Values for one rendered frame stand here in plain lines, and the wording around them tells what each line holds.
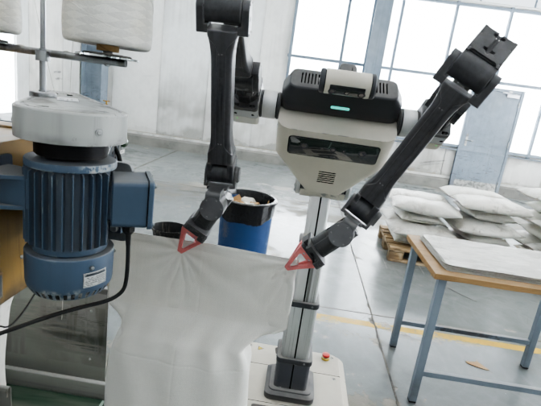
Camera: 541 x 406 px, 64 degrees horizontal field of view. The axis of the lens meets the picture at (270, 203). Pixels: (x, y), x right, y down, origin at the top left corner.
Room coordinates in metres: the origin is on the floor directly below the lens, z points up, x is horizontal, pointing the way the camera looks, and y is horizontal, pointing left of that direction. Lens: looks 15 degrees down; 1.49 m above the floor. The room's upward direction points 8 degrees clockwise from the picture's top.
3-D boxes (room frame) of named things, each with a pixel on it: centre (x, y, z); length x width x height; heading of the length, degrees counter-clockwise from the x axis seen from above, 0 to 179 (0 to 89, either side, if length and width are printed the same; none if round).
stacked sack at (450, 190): (4.63, -2.18, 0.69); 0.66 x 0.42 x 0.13; 84
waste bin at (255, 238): (3.36, 0.18, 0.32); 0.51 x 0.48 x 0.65; 177
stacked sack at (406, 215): (4.49, -1.54, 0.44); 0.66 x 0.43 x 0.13; 177
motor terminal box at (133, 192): (0.78, 0.26, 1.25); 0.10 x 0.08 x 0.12; 22
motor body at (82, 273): (0.74, 0.35, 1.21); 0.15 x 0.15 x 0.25
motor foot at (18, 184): (0.71, 0.44, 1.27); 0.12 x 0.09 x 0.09; 177
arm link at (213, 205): (1.03, 0.13, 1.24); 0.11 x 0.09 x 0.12; 178
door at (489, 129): (8.81, -4.08, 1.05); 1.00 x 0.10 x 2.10; 87
